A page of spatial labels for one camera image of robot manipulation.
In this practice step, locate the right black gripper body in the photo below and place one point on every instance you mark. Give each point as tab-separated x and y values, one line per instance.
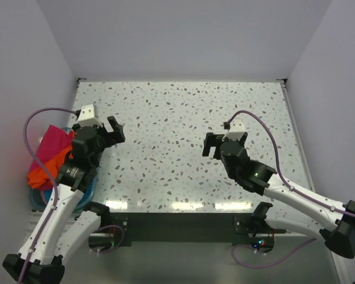
212	143

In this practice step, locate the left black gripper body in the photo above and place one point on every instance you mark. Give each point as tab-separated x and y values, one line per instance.
111	134

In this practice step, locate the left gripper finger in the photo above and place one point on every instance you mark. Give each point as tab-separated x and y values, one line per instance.
103	129
117	135

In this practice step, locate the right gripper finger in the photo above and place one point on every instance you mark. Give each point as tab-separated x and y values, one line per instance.
211	140
217	153

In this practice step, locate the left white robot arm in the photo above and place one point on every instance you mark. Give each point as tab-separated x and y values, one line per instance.
43	257

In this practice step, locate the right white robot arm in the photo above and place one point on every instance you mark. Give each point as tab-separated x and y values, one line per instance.
318	217

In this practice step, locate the pink t shirt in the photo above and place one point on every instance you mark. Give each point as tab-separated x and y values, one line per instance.
54	145

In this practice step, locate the teal plastic basket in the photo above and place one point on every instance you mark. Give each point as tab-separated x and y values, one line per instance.
42	194

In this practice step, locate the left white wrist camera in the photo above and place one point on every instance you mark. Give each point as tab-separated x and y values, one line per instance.
88	116

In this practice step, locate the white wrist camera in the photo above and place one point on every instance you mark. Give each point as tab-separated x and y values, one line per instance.
236	129
88	116

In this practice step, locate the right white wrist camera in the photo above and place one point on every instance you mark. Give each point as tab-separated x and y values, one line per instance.
236	129

